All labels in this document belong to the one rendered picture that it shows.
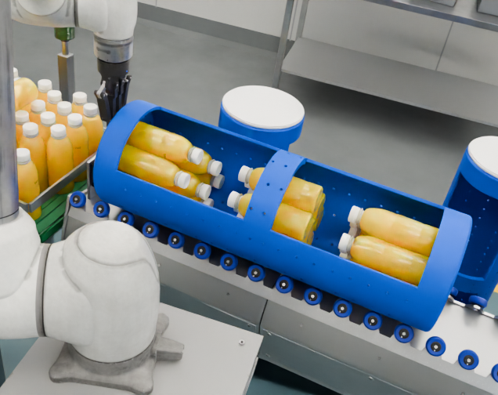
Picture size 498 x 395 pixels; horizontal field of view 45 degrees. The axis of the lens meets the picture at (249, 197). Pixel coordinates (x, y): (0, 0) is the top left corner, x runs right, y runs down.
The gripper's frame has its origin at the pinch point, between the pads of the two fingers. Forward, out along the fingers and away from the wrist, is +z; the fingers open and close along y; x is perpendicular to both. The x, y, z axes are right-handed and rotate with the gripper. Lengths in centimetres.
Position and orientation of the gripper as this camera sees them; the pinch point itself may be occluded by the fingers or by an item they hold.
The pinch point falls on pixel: (113, 129)
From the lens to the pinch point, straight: 159.5
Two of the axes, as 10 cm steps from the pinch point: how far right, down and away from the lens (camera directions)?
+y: -4.0, 5.1, -7.6
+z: -1.4, 7.9, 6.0
